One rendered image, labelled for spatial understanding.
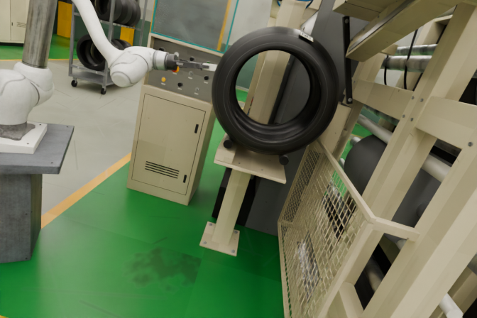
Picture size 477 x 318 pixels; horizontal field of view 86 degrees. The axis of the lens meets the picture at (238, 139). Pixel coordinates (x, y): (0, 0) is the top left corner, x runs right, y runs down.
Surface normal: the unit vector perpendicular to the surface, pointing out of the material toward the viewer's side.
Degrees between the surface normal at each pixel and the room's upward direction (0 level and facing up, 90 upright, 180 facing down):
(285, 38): 79
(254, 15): 90
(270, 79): 90
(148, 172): 90
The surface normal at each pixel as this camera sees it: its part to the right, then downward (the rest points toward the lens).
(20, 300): 0.26, -0.91
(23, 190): 0.40, 0.41
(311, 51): 0.01, 0.16
